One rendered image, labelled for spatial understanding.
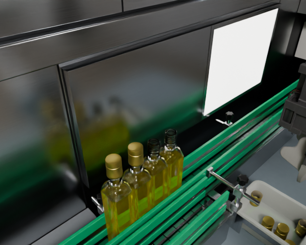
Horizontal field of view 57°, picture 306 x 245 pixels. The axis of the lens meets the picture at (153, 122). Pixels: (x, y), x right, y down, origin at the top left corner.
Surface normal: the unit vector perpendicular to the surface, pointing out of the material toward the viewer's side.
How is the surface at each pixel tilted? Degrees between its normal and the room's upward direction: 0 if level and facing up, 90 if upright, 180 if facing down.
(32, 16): 90
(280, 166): 0
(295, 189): 0
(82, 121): 90
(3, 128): 90
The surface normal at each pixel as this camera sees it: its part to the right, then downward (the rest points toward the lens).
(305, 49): -0.73, 0.39
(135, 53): 0.69, 0.41
